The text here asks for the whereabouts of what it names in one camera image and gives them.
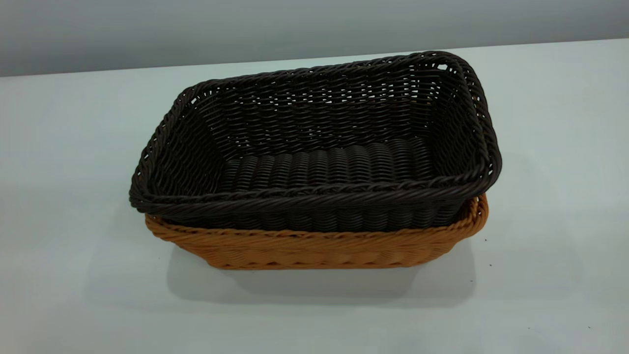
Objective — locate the dark brown wicker basket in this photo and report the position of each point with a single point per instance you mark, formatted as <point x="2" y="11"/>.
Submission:
<point x="319" y="216"/>

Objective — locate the orange-brown wicker basket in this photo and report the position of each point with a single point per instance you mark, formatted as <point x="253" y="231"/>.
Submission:
<point x="319" y="250"/>

